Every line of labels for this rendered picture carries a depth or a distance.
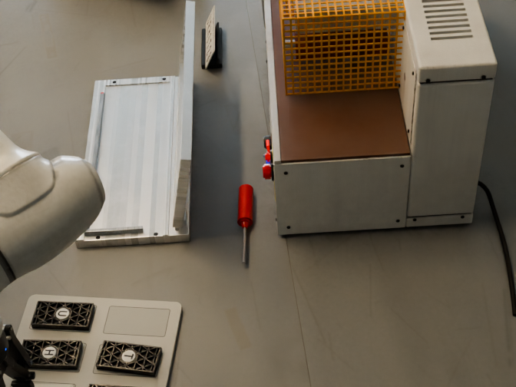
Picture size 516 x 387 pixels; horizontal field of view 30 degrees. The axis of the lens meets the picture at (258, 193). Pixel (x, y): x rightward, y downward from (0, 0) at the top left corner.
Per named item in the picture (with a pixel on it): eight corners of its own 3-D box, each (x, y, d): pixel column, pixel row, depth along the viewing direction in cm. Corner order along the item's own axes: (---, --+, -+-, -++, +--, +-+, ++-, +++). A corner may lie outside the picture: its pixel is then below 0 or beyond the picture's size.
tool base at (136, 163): (97, 88, 205) (94, 75, 203) (193, 82, 205) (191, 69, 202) (77, 248, 175) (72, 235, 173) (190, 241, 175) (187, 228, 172)
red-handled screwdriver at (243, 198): (239, 193, 182) (238, 183, 180) (253, 192, 182) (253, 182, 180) (236, 267, 170) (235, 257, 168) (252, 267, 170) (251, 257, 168)
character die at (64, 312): (39, 304, 166) (38, 300, 165) (94, 307, 165) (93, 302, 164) (32, 328, 163) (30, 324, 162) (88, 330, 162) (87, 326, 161)
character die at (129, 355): (105, 344, 160) (104, 339, 159) (162, 351, 158) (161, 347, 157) (96, 368, 156) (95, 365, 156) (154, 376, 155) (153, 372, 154)
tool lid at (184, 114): (186, 0, 189) (195, 1, 190) (177, 74, 203) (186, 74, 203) (180, 159, 159) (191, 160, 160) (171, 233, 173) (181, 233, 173)
